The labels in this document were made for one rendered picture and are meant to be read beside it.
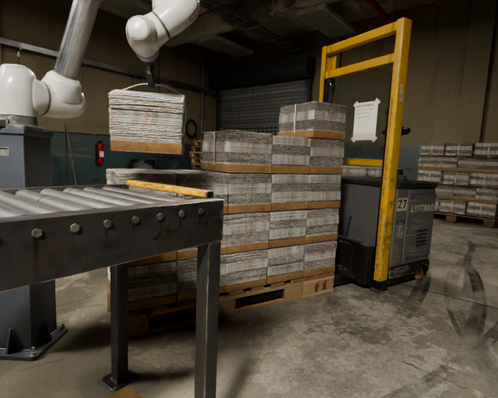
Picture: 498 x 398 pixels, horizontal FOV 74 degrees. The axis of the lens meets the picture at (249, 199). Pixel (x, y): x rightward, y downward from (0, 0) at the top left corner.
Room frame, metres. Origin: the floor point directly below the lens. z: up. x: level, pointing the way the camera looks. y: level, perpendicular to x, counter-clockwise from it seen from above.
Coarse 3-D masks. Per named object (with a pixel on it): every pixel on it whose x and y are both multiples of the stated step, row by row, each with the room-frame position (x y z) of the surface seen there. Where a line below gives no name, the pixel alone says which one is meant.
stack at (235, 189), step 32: (160, 192) 1.63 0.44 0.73; (224, 192) 1.82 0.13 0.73; (256, 192) 1.93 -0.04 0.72; (288, 192) 2.05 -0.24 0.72; (224, 224) 1.82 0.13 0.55; (256, 224) 1.92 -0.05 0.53; (288, 224) 2.06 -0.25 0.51; (224, 256) 1.82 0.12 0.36; (256, 256) 1.94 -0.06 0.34; (288, 256) 2.06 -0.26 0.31; (128, 288) 1.56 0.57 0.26; (160, 288) 1.64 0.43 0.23; (192, 288) 1.72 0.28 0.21; (256, 288) 1.94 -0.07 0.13; (288, 288) 2.06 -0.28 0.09; (128, 320) 1.55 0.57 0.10; (192, 320) 1.73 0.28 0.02
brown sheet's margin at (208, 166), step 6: (204, 162) 2.10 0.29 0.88; (204, 168) 2.10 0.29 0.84; (210, 168) 2.02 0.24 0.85; (216, 168) 1.96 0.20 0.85; (222, 168) 1.89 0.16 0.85; (228, 168) 1.82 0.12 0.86; (234, 168) 1.84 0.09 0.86; (240, 168) 1.86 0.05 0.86; (246, 168) 1.88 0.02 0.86; (252, 168) 1.90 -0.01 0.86; (258, 168) 1.92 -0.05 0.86; (264, 168) 1.95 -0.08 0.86; (270, 168) 1.97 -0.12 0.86
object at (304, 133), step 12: (288, 132) 2.35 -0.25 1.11; (300, 132) 2.23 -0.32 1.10; (312, 132) 2.14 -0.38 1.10; (324, 132) 2.18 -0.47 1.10; (336, 132) 2.23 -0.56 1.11; (312, 168) 2.14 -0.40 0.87; (324, 168) 2.19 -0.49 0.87; (336, 168) 2.24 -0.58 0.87; (312, 204) 2.14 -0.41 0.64; (324, 204) 2.20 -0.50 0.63; (336, 204) 2.26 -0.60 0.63; (312, 240) 2.16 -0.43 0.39; (324, 240) 2.21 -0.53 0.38
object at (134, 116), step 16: (112, 96) 1.31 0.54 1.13; (128, 96) 1.32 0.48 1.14; (144, 96) 1.33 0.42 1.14; (160, 96) 1.37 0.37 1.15; (176, 96) 1.42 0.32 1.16; (112, 112) 1.33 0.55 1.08; (128, 112) 1.34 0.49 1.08; (144, 112) 1.35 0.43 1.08; (160, 112) 1.36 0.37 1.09; (176, 112) 1.36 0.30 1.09; (112, 128) 1.35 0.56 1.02; (128, 128) 1.36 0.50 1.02; (144, 128) 1.37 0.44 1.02; (160, 128) 1.38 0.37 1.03; (176, 128) 1.39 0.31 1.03
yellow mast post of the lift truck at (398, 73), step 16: (400, 32) 2.26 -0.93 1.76; (400, 48) 2.25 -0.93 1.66; (400, 64) 2.25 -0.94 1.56; (400, 80) 2.26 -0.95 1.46; (400, 96) 2.26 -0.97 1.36; (400, 112) 2.27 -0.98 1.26; (400, 128) 2.28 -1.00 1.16; (384, 144) 2.32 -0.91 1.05; (384, 160) 2.29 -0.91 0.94; (384, 176) 2.28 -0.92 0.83; (384, 192) 2.27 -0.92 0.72; (384, 208) 2.26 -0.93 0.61; (384, 224) 2.25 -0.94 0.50; (384, 240) 2.25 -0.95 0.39; (384, 256) 2.26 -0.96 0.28; (384, 272) 2.27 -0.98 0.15
